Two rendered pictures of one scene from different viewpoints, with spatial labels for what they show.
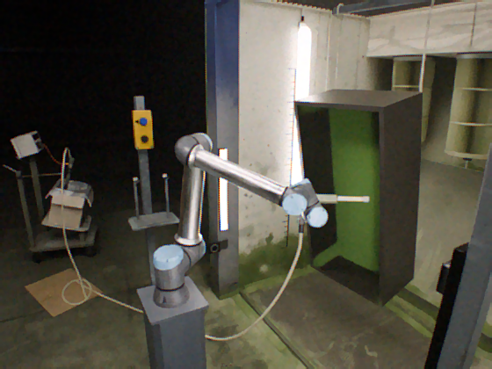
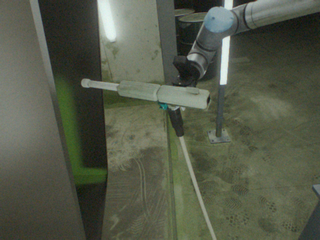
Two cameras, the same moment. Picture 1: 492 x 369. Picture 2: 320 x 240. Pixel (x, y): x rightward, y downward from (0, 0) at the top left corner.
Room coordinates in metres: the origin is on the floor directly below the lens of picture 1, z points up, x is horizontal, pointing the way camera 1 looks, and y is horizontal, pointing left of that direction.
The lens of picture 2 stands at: (2.20, -0.03, 1.44)
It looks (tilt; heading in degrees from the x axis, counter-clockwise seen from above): 35 degrees down; 213
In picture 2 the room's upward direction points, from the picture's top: 8 degrees counter-clockwise
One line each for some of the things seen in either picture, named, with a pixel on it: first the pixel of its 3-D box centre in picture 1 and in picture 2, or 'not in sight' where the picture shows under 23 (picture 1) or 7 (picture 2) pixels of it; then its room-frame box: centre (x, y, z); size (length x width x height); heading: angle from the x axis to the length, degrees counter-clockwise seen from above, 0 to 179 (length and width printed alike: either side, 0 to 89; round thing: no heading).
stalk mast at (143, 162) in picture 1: (147, 209); not in sight; (2.32, 0.74, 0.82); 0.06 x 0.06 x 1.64; 29
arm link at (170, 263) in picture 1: (170, 265); not in sight; (1.51, 0.39, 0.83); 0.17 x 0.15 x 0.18; 158
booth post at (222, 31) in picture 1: (222, 162); not in sight; (2.47, 0.18, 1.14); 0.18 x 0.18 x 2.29; 29
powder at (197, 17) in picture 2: not in sight; (198, 18); (-0.85, -1.15, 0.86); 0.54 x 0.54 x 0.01
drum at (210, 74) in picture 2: not in sight; (198, 48); (-0.84, -1.15, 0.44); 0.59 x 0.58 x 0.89; 44
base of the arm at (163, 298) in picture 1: (170, 289); not in sight; (1.50, 0.39, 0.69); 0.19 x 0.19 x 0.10
